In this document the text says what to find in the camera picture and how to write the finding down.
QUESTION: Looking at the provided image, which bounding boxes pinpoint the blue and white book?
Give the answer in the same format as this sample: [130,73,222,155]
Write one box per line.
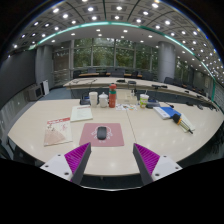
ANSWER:
[152,106,183,120]

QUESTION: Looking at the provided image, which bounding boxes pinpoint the plain white paper cup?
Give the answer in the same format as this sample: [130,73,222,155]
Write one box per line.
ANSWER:
[88,91,99,108]

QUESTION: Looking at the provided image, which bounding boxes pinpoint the red thermos bottle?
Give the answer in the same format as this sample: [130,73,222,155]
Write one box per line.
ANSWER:
[108,83,118,109]

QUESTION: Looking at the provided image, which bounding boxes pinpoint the colourful printed flyer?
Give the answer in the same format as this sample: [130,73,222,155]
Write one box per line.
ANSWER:
[115,103,138,112]

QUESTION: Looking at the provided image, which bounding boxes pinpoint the dark office chairs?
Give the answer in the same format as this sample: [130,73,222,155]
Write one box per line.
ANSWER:
[71,68,214,96]

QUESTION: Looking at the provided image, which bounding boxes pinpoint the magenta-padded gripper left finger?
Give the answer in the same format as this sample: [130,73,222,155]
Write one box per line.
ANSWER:
[39,142,92,186]

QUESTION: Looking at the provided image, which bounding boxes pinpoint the black handheld microphone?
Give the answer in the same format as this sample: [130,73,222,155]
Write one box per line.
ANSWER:
[172,113,194,135]

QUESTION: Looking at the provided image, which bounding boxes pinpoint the white booklet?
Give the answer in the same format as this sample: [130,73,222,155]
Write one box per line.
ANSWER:
[69,105,94,123]

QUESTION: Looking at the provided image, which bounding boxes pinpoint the printed paper cup with straw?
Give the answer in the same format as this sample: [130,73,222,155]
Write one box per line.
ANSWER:
[139,89,150,109]

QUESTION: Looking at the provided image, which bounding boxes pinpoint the pink mouse pad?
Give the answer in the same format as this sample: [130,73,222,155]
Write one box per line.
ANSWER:
[78,122,125,148]

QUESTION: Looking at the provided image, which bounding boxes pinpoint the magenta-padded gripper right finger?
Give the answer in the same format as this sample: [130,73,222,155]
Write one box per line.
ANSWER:
[132,142,184,186]

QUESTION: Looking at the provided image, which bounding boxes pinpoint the long curved conference desk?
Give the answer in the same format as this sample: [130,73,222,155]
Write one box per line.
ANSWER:
[63,77,216,103]

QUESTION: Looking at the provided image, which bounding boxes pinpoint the ceiling lights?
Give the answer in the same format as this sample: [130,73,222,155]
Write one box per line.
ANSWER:
[9,0,224,84]

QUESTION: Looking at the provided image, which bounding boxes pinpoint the black computer mouse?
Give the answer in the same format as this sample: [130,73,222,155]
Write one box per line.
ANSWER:
[96,126,108,141]

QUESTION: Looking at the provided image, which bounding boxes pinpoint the dark conference microphone unit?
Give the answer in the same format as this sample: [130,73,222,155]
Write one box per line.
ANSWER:
[145,99,162,110]
[79,95,91,106]

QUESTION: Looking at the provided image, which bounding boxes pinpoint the beige cardboard box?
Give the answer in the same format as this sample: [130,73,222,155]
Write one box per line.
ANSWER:
[115,89,138,106]

